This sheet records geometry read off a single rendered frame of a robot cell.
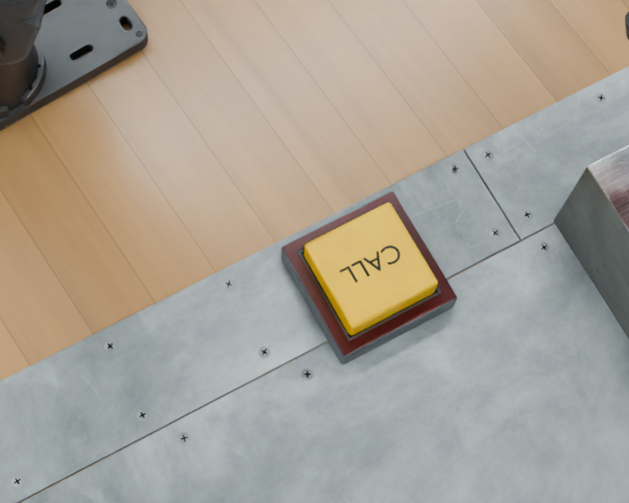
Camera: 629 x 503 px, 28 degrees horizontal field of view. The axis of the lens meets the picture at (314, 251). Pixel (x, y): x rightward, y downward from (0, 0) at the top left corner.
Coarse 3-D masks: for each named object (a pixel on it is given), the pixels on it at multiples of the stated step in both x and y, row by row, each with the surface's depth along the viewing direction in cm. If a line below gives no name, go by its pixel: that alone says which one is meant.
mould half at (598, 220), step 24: (600, 168) 71; (624, 168) 71; (576, 192) 74; (600, 192) 71; (624, 192) 71; (576, 216) 76; (600, 216) 73; (624, 216) 70; (576, 240) 78; (600, 240) 74; (624, 240) 71; (600, 264) 76; (624, 264) 73; (600, 288) 78; (624, 288) 74; (624, 312) 76
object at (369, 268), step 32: (352, 224) 75; (384, 224) 75; (320, 256) 75; (352, 256) 75; (384, 256) 75; (416, 256) 75; (352, 288) 74; (384, 288) 74; (416, 288) 74; (352, 320) 73
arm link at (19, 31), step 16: (0, 0) 65; (16, 0) 65; (32, 0) 66; (0, 16) 67; (16, 16) 67; (32, 16) 67; (0, 32) 69; (16, 32) 68; (32, 32) 68; (16, 48) 70; (0, 64) 72
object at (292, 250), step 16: (368, 208) 77; (400, 208) 78; (336, 224) 77; (304, 240) 77; (416, 240) 77; (288, 256) 76; (304, 272) 76; (432, 272) 76; (448, 288) 76; (320, 304) 75; (432, 304) 76; (336, 320) 75; (400, 320) 75; (336, 336) 75; (368, 336) 75
